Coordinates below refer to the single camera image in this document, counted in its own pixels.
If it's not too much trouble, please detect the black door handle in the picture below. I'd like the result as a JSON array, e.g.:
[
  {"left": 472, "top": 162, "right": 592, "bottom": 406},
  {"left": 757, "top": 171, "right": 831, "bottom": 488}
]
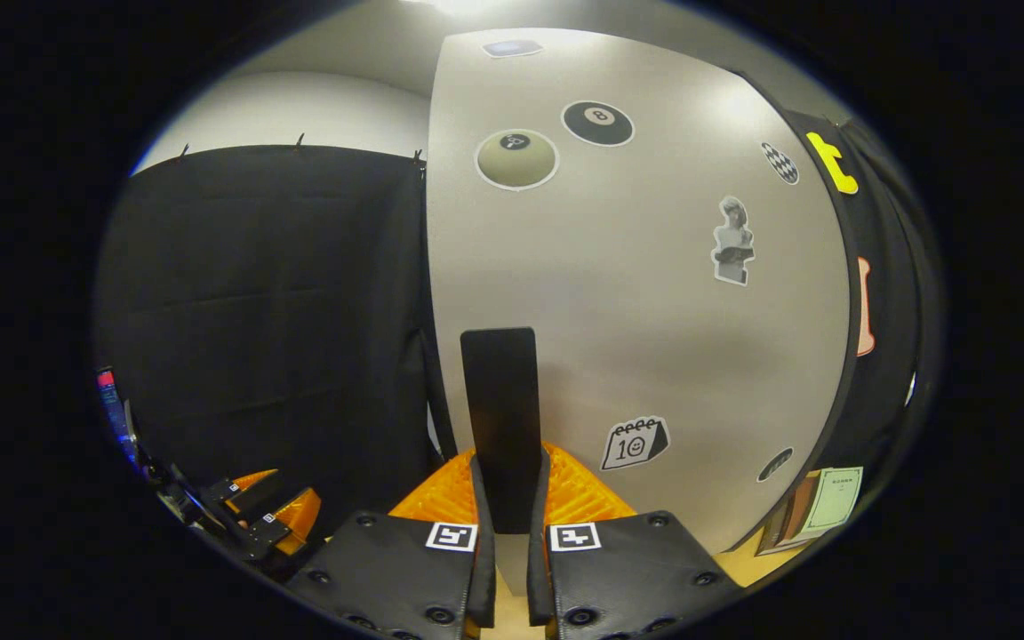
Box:
[{"left": 460, "top": 327, "right": 544, "bottom": 534}]

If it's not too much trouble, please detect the green cover book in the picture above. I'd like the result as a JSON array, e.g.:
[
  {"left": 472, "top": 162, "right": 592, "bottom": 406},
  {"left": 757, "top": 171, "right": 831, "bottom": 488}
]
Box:
[{"left": 801, "top": 467, "right": 864, "bottom": 534}]

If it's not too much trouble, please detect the black backdrop cloth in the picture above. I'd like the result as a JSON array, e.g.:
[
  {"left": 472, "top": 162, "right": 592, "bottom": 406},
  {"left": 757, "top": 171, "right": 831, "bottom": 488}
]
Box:
[{"left": 94, "top": 107, "right": 935, "bottom": 556}]

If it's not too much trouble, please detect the brown cover book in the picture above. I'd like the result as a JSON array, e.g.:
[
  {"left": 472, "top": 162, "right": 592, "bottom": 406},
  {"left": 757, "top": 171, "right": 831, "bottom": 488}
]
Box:
[{"left": 774, "top": 476, "right": 820, "bottom": 548}]

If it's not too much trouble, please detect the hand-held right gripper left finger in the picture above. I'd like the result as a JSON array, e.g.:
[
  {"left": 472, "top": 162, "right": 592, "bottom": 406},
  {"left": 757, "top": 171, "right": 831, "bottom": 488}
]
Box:
[{"left": 284, "top": 447, "right": 499, "bottom": 640}]

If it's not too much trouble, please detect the grey cabinet door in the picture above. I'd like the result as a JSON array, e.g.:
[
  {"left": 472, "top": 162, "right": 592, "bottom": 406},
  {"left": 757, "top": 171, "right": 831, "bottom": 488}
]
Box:
[{"left": 426, "top": 27, "right": 855, "bottom": 592}]

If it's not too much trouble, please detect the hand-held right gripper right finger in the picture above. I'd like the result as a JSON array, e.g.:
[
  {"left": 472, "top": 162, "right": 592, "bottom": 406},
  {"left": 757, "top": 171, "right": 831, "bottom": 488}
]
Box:
[{"left": 525, "top": 443, "right": 746, "bottom": 640}]

